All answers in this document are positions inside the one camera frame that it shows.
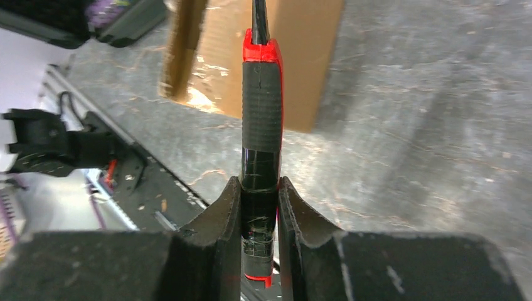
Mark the black case with poker chips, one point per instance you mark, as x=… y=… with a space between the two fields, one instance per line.
x=70 y=24

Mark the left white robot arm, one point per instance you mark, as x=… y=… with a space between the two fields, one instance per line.
x=55 y=144

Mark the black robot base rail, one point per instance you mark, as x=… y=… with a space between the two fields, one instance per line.
x=139 y=188

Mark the red box cutter knife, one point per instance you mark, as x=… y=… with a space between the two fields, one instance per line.
x=262 y=129

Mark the brown cardboard express box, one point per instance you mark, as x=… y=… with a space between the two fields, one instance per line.
x=209 y=41

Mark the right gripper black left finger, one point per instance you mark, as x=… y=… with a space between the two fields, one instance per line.
x=199 y=261

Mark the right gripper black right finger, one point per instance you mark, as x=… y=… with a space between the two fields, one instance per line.
x=320 y=261

